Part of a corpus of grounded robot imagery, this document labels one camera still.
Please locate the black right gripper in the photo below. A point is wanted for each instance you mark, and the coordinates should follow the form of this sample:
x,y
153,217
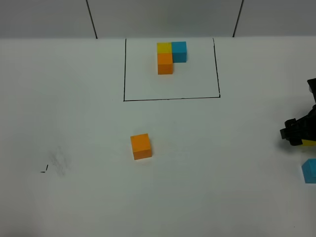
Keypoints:
x,y
297,129

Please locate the template blue cube block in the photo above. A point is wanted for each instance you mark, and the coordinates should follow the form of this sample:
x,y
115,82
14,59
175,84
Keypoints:
x,y
179,51

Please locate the template orange cube block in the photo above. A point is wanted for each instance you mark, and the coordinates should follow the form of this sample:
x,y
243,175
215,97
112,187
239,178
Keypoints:
x,y
165,63

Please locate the template yellow cube block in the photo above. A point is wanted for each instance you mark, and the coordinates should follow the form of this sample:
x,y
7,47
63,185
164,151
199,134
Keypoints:
x,y
164,47

